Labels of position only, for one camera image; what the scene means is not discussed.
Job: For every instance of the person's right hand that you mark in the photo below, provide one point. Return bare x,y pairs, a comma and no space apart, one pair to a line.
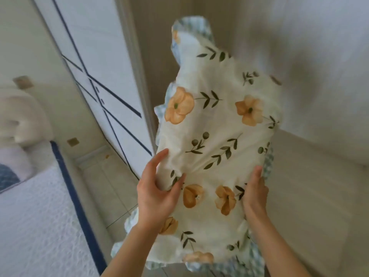
255,199

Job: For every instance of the person's left hand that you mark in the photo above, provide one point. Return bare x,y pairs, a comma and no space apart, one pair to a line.
150,199

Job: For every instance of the person's left thumb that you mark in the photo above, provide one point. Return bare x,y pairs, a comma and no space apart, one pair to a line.
177,186

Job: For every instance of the person's right thumb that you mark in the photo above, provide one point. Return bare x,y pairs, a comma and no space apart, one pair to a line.
256,175

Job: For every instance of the floral pillow with ruffled edge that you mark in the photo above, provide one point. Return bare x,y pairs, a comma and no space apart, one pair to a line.
219,135

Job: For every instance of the person's left forearm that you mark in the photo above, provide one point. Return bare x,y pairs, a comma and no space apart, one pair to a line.
131,250

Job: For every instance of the person's right forearm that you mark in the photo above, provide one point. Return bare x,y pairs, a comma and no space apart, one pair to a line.
276,248

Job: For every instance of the white mattress with blue edge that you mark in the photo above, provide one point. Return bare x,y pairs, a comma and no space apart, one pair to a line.
37,225

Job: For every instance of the white wardrobe with blue lines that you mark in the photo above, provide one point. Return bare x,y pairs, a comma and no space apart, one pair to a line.
101,54

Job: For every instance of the blue pillow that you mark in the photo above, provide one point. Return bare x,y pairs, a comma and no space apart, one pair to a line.
8,177

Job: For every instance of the white padded headboard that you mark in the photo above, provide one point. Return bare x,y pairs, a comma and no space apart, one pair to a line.
20,121

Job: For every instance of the beige wall socket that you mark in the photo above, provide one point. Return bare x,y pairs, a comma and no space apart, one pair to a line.
73,142
23,82

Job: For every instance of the beige door frame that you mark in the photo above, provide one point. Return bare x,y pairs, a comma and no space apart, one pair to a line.
138,69

